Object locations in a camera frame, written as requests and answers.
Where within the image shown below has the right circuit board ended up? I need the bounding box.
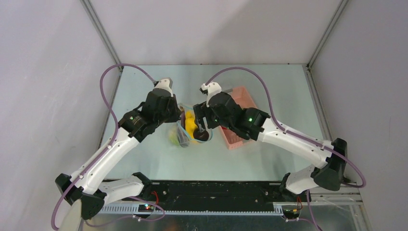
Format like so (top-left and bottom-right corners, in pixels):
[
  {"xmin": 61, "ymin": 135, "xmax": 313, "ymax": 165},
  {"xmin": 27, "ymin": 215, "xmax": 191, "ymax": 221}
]
[{"xmin": 282, "ymin": 209, "xmax": 302, "ymax": 222}]

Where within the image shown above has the clear zip top bag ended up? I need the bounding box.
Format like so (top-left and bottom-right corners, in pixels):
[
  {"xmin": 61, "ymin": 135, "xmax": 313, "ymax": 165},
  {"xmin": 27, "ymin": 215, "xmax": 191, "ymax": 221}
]
[{"xmin": 168, "ymin": 103, "xmax": 213, "ymax": 148}]

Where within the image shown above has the green cabbage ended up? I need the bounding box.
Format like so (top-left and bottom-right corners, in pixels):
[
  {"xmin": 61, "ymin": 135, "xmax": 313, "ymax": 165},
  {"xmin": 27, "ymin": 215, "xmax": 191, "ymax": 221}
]
[{"xmin": 168, "ymin": 128, "xmax": 180, "ymax": 146}]

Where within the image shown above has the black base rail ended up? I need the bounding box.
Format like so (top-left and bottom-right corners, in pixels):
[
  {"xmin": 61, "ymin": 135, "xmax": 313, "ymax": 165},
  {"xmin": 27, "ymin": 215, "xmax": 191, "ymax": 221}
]
[{"xmin": 137, "ymin": 180, "xmax": 306, "ymax": 213}]

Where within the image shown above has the purple cable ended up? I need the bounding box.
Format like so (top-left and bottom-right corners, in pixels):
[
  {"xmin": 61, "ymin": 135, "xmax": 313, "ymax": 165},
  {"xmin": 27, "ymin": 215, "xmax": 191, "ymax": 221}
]
[
  {"xmin": 205, "ymin": 67, "xmax": 367, "ymax": 231},
  {"xmin": 51, "ymin": 64, "xmax": 166, "ymax": 231}
]

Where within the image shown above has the circuit board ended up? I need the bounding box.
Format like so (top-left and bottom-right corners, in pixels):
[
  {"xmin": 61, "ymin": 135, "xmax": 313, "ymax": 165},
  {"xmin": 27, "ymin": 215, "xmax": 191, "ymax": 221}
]
[
  {"xmin": 138, "ymin": 204, "xmax": 155, "ymax": 213},
  {"xmin": 282, "ymin": 209, "xmax": 302, "ymax": 222}
]

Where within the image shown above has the dark purple eggplant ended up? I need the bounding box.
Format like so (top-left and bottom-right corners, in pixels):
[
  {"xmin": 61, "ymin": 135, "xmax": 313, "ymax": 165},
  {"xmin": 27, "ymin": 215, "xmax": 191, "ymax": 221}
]
[{"xmin": 177, "ymin": 111, "xmax": 190, "ymax": 148}]

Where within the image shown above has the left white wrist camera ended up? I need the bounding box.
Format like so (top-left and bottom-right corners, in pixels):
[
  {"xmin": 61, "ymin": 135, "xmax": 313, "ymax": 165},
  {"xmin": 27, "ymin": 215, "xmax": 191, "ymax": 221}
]
[{"xmin": 154, "ymin": 77, "xmax": 174, "ymax": 97}]

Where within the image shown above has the pink plastic basket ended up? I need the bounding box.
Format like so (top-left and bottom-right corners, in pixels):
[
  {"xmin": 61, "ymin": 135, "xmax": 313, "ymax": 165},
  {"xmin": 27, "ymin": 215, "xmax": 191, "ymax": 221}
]
[{"xmin": 219, "ymin": 86, "xmax": 257, "ymax": 150}]

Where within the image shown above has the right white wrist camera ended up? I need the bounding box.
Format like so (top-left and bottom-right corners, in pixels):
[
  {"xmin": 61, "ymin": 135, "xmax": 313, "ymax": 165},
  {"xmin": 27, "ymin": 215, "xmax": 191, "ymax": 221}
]
[{"xmin": 200, "ymin": 82, "xmax": 222, "ymax": 107}]

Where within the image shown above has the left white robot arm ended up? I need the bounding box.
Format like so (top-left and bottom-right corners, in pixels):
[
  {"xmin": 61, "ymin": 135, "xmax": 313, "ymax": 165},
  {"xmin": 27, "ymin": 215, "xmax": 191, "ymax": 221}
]
[{"xmin": 55, "ymin": 87, "xmax": 181, "ymax": 220}]

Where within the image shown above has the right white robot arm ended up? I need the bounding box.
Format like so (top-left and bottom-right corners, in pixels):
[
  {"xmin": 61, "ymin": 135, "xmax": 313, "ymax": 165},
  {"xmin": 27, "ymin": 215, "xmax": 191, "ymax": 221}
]
[{"xmin": 193, "ymin": 92, "xmax": 347, "ymax": 201}]

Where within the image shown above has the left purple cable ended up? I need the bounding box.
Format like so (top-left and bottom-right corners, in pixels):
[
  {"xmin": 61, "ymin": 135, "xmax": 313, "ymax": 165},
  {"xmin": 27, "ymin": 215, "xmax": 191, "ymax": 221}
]
[{"xmin": 51, "ymin": 64, "xmax": 166, "ymax": 231}]

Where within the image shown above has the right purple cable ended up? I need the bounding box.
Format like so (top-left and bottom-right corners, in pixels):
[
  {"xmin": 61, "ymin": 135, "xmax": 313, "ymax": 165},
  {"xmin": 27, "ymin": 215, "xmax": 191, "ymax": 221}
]
[{"xmin": 205, "ymin": 67, "xmax": 367, "ymax": 231}]

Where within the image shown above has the dark round fruit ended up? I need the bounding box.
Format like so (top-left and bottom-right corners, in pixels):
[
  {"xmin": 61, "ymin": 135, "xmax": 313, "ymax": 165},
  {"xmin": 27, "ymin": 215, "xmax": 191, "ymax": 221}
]
[{"xmin": 193, "ymin": 129, "xmax": 210, "ymax": 143}]

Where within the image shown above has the left circuit board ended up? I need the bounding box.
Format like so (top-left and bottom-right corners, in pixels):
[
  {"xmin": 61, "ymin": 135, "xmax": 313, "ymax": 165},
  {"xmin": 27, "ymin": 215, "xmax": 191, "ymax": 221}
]
[{"xmin": 138, "ymin": 204, "xmax": 155, "ymax": 213}]

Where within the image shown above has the yellow bell pepper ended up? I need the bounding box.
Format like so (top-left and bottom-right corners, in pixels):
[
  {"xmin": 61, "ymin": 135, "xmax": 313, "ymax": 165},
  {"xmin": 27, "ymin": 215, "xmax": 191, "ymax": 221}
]
[{"xmin": 185, "ymin": 111, "xmax": 198, "ymax": 139}]

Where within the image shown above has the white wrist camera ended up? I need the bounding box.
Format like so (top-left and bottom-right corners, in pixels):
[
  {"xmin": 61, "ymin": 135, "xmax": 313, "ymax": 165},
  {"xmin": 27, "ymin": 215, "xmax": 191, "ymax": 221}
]
[
  {"xmin": 200, "ymin": 82, "xmax": 222, "ymax": 107},
  {"xmin": 154, "ymin": 77, "xmax": 174, "ymax": 97}
]

